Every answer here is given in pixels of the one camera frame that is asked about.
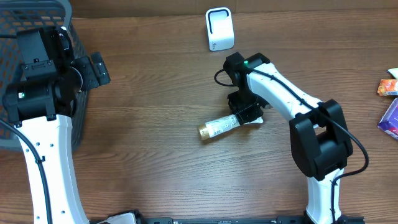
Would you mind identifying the white Pantene tube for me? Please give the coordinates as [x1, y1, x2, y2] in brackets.
[198, 113, 264, 141]

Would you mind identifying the small orange tissue pack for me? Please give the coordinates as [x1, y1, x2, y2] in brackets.
[377, 79, 398, 96]

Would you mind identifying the red purple pantyliner pack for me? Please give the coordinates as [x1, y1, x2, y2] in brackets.
[377, 98, 398, 140]

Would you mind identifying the colourful snack bag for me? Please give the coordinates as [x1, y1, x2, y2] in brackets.
[387, 68, 398, 79]

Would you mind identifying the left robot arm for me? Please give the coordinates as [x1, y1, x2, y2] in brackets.
[2, 26, 111, 223]

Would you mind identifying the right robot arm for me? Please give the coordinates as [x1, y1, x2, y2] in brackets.
[223, 52, 353, 223]

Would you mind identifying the white barcode scanner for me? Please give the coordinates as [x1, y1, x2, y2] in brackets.
[205, 7, 234, 52]

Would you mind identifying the grey plastic mesh basket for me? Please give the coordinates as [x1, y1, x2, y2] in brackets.
[1, 0, 88, 151]

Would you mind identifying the right black cable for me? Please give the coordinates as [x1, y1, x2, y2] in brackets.
[213, 68, 370, 224]

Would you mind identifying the black cable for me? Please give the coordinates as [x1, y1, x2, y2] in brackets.
[213, 68, 370, 224]
[0, 119, 53, 224]

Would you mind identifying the left black cable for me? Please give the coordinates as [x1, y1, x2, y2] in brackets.
[0, 119, 53, 224]

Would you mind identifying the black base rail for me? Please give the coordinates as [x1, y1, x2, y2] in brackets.
[90, 210, 366, 224]

